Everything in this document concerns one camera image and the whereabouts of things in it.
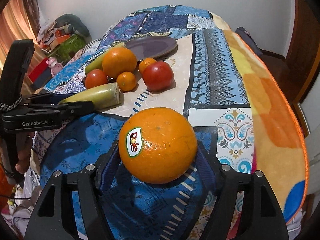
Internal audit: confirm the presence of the red tomato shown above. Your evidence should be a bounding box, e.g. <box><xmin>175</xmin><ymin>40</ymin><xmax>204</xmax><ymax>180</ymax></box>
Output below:
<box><xmin>142</xmin><ymin>61</ymin><xmax>174</xmax><ymax>92</ymax></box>
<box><xmin>85</xmin><ymin>69</ymin><xmax>108</xmax><ymax>89</ymax></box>

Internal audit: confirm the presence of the cut banana half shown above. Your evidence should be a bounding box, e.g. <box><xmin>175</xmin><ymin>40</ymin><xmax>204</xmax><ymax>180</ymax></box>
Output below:
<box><xmin>59</xmin><ymin>82</ymin><xmax>120</xmax><ymax>110</ymax></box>

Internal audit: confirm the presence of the small mandarin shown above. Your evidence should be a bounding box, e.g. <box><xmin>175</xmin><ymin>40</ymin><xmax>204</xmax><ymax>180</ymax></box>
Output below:
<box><xmin>138</xmin><ymin>57</ymin><xmax>157</xmax><ymax>74</ymax></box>
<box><xmin>117</xmin><ymin>72</ymin><xmax>137</xmax><ymax>92</ymax></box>

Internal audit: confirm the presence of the large plain orange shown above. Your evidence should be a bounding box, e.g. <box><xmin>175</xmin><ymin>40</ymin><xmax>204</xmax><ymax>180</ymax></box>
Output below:
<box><xmin>103</xmin><ymin>47</ymin><xmax>137</xmax><ymax>78</ymax></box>

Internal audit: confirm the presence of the orange with Dole sticker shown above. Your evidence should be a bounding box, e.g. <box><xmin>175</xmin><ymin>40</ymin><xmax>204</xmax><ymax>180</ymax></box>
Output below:
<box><xmin>118</xmin><ymin>107</ymin><xmax>197</xmax><ymax>184</ymax></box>

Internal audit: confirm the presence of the left hand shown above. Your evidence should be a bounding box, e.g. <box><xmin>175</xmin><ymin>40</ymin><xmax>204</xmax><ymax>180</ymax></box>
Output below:
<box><xmin>15</xmin><ymin>132</ymin><xmax>35</xmax><ymax>174</ymax></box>

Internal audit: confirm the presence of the red box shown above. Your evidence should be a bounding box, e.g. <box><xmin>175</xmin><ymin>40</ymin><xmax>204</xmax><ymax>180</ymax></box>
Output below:
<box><xmin>28</xmin><ymin>58</ymin><xmax>52</xmax><ymax>90</ymax></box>

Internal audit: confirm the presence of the pink plush toy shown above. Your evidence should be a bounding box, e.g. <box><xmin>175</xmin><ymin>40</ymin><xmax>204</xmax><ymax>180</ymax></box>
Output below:
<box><xmin>46</xmin><ymin>57</ymin><xmax>63</xmax><ymax>77</ymax></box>

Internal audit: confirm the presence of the pile of clothes and boxes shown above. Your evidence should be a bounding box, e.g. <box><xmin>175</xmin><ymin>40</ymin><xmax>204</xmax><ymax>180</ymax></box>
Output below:
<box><xmin>37</xmin><ymin>14</ymin><xmax>92</xmax><ymax>65</ymax></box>

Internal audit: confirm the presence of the beige embroidered cloth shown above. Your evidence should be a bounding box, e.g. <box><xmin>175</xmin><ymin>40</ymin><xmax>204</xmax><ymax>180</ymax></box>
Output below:
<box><xmin>102</xmin><ymin>35</ymin><xmax>193</xmax><ymax>117</ymax></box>

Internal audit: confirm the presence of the orange yellow fleece blanket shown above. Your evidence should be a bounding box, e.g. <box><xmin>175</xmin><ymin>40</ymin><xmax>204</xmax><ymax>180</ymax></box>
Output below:
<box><xmin>211</xmin><ymin>14</ymin><xmax>309</xmax><ymax>223</ymax></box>

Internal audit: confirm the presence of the orange curtain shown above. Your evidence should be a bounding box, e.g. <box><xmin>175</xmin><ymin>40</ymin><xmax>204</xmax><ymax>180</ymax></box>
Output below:
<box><xmin>0</xmin><ymin>0</ymin><xmax>47</xmax><ymax>95</ymax></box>

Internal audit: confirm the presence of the dark purple plate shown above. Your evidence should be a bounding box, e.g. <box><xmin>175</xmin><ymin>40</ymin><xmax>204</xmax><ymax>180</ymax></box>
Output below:
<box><xmin>125</xmin><ymin>36</ymin><xmax>177</xmax><ymax>62</ymax></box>

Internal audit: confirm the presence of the blue patchwork bedspread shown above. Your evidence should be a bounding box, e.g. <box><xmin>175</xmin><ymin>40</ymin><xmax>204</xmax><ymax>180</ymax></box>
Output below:
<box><xmin>34</xmin><ymin>5</ymin><xmax>254</xmax><ymax>239</ymax></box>

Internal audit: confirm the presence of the brown wooden door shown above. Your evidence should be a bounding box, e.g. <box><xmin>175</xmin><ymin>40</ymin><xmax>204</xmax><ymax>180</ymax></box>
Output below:
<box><xmin>286</xmin><ymin>0</ymin><xmax>319</xmax><ymax>103</ymax></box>

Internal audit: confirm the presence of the dark blue bag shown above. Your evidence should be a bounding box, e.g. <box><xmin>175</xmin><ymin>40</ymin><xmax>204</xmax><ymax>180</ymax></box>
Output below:
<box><xmin>235</xmin><ymin>27</ymin><xmax>263</xmax><ymax>57</ymax></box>

